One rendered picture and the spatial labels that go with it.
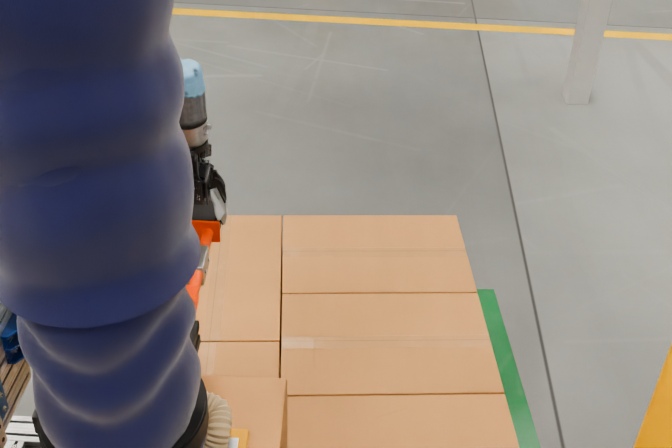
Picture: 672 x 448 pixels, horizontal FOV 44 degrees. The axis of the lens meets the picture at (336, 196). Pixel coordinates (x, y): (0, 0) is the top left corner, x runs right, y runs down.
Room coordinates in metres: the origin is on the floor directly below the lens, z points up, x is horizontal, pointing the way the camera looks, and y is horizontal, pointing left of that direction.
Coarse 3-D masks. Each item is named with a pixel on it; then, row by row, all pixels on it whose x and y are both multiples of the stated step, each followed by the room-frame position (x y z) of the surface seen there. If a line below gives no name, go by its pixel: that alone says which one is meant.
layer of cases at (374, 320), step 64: (256, 256) 2.05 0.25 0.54; (320, 256) 2.07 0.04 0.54; (384, 256) 2.08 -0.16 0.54; (448, 256) 2.09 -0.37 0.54; (256, 320) 1.76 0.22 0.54; (320, 320) 1.77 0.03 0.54; (384, 320) 1.78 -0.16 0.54; (448, 320) 1.79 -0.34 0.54; (320, 384) 1.53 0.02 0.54; (384, 384) 1.54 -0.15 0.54; (448, 384) 1.55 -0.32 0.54
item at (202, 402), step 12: (204, 396) 0.78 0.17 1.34; (204, 408) 0.76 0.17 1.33; (36, 420) 0.73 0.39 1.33; (192, 420) 0.74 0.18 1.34; (204, 420) 0.74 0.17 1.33; (36, 432) 0.73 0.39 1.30; (192, 432) 0.72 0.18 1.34; (204, 432) 0.74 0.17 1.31; (48, 444) 0.69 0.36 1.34; (180, 444) 0.70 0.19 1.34; (192, 444) 0.71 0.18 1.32
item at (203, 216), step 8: (200, 208) 1.36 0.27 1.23; (208, 208) 1.36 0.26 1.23; (192, 216) 1.33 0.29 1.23; (200, 216) 1.34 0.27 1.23; (208, 216) 1.34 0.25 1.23; (192, 224) 1.32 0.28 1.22; (200, 224) 1.32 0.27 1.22; (208, 224) 1.32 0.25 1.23; (216, 224) 1.32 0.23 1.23; (200, 232) 1.32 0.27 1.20; (216, 232) 1.32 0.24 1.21; (200, 240) 1.32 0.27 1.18; (216, 240) 1.32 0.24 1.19
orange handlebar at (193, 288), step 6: (204, 234) 1.30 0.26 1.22; (210, 234) 1.30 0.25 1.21; (204, 240) 1.28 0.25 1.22; (210, 240) 1.29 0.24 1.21; (198, 270) 1.19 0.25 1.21; (198, 276) 1.17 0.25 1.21; (192, 282) 1.15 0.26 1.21; (198, 282) 1.16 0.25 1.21; (192, 288) 1.13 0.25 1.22; (198, 288) 1.14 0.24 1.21; (192, 294) 1.12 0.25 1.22; (198, 300) 1.13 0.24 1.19
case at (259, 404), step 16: (208, 384) 1.04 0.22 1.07; (224, 384) 1.04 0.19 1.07; (240, 384) 1.04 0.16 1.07; (256, 384) 1.04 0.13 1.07; (272, 384) 1.04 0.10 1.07; (240, 400) 1.00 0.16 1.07; (256, 400) 1.00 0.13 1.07; (272, 400) 1.01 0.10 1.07; (240, 416) 0.97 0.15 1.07; (256, 416) 0.97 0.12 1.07; (272, 416) 0.97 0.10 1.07; (256, 432) 0.93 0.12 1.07; (272, 432) 0.93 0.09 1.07
